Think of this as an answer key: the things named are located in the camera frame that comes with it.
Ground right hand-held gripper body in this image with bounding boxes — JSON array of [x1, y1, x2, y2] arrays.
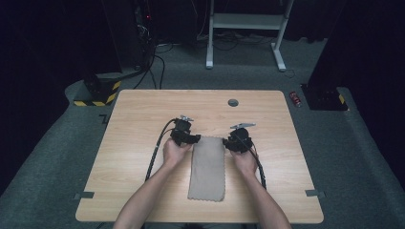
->
[[229, 122, 257, 155]]

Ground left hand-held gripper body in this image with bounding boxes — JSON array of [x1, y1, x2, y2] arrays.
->
[[170, 114, 194, 147]]

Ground beige cloth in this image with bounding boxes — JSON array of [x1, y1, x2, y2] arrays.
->
[[187, 135, 226, 202]]

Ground person's left hand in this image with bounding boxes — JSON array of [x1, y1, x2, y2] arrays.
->
[[162, 137, 194, 170]]

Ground person's right hand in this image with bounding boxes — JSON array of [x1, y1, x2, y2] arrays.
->
[[229, 148, 259, 178]]

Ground red can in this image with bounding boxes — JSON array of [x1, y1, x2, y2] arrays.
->
[[288, 91, 302, 108]]

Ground black base with yellow mark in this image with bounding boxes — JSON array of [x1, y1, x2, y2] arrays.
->
[[300, 83, 350, 112]]

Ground black yellow striped base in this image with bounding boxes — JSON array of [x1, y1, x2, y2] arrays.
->
[[73, 74, 122, 108]]

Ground dark equipment rack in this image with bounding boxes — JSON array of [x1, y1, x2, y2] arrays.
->
[[133, 0, 158, 70]]

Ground white metal stand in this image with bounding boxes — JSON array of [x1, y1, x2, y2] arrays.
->
[[205, 0, 295, 73]]

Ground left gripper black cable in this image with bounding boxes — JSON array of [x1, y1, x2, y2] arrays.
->
[[144, 117, 177, 182]]

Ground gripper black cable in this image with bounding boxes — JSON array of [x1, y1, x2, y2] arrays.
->
[[248, 146, 267, 191], [144, 117, 177, 182]]

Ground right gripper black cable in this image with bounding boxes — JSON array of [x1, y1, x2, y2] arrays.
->
[[248, 146, 267, 191]]

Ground black floor cables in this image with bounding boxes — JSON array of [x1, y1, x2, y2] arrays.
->
[[133, 44, 175, 90]]

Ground cables under white stand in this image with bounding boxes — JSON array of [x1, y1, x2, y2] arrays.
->
[[195, 30, 276, 52]]

